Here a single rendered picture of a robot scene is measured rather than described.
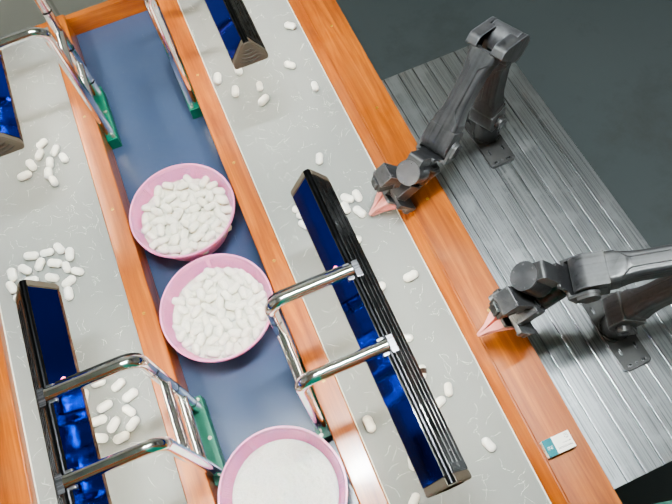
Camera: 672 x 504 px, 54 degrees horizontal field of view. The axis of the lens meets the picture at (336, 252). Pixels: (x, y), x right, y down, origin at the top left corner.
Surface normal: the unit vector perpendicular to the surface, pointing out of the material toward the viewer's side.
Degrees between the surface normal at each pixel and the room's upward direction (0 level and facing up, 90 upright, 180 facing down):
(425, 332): 0
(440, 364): 0
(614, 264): 15
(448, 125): 45
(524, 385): 0
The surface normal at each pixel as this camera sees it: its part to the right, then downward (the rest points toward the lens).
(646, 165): -0.07, -0.42
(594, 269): -0.33, -0.39
